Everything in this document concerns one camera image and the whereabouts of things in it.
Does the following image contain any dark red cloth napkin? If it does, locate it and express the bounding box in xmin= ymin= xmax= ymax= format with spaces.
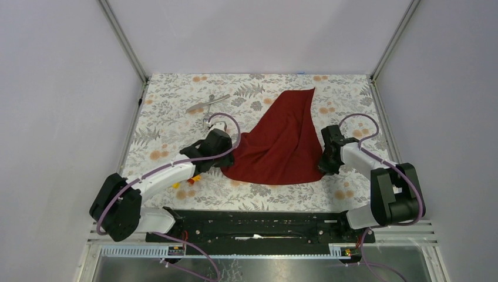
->
xmin=221 ymin=89 xmax=324 ymax=185

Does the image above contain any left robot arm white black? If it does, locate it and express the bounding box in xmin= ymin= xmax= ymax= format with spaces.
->
xmin=89 ymin=128 xmax=234 ymax=242

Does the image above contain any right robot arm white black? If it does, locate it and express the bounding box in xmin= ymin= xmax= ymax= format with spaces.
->
xmin=318 ymin=125 xmax=426 ymax=242

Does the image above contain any silver fork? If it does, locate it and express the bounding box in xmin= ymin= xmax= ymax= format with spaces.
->
xmin=203 ymin=94 xmax=215 ymax=129

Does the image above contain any silver knife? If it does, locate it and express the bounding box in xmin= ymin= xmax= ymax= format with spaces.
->
xmin=186 ymin=94 xmax=231 ymax=113

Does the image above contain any colourful toy block car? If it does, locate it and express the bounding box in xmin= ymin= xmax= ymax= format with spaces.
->
xmin=187 ymin=175 xmax=201 ymax=185

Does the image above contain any floral patterned tablecloth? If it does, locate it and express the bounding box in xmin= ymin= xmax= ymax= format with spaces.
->
xmin=121 ymin=73 xmax=402 ymax=213

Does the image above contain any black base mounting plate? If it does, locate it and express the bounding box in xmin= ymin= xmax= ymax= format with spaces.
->
xmin=168 ymin=210 xmax=375 ymax=256

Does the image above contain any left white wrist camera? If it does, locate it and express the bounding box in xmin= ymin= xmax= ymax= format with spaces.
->
xmin=208 ymin=121 xmax=227 ymax=132

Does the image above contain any slotted cable duct rail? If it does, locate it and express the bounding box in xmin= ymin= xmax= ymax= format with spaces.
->
xmin=100 ymin=243 xmax=359 ymax=260

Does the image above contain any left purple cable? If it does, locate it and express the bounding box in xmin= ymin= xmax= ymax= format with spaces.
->
xmin=96 ymin=113 xmax=242 ymax=282

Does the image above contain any left aluminium frame post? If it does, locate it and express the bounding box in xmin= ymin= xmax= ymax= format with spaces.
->
xmin=96 ymin=0 xmax=149 ymax=84

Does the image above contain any aluminium frame post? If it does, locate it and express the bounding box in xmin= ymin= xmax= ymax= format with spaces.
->
xmin=370 ymin=0 xmax=422 ymax=82
xmin=96 ymin=0 xmax=149 ymax=84

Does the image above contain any right aluminium frame post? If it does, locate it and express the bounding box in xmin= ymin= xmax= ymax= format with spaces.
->
xmin=370 ymin=0 xmax=422 ymax=82

